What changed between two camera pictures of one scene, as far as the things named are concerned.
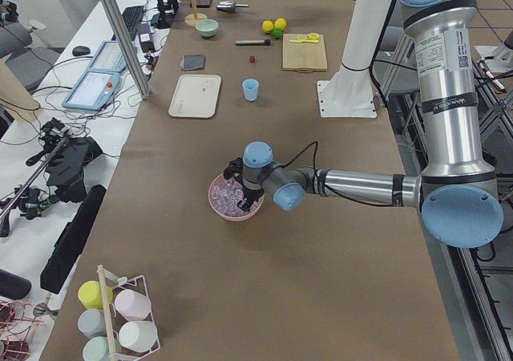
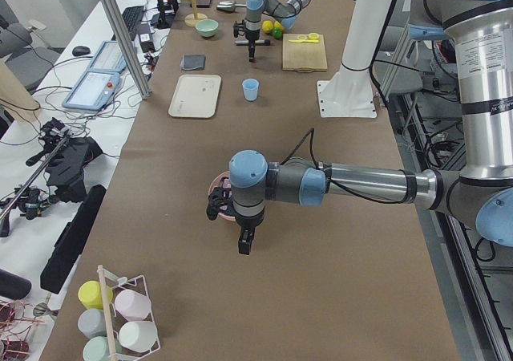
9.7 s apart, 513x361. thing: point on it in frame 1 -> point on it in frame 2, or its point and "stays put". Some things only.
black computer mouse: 78,50 stays put
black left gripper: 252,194 -> 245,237
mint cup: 98,349 stays put
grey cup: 91,322 stays put
